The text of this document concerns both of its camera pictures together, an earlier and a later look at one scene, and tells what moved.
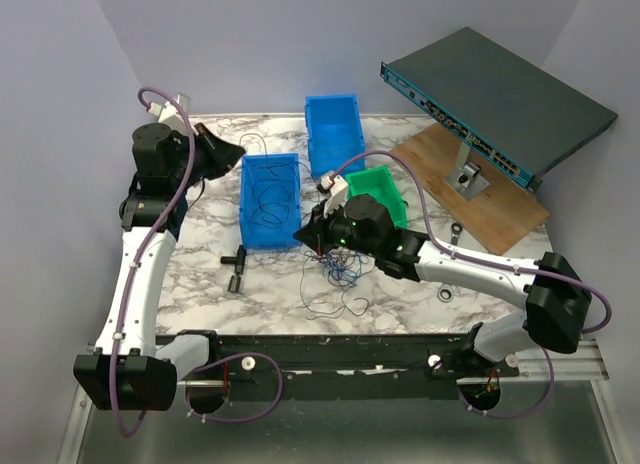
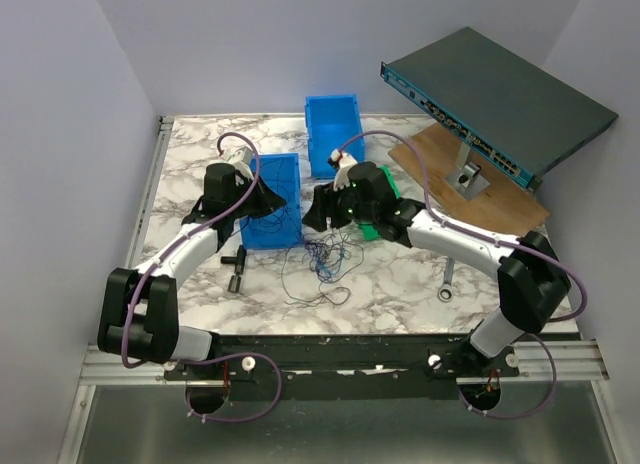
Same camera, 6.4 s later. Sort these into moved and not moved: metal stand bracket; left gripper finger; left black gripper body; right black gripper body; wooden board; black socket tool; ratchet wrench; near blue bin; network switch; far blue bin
Moved: right black gripper body; left gripper finger; left black gripper body
Not moved: far blue bin; metal stand bracket; wooden board; ratchet wrench; black socket tool; network switch; near blue bin
